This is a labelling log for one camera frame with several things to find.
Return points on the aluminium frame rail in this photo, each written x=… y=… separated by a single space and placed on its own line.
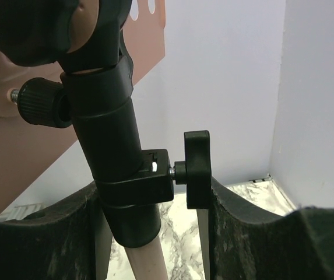
x=19 y=212

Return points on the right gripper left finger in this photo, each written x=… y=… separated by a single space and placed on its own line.
x=70 y=239

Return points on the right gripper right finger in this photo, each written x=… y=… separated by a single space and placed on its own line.
x=248 y=242

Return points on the pink folding music stand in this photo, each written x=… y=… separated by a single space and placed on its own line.
x=94 y=96

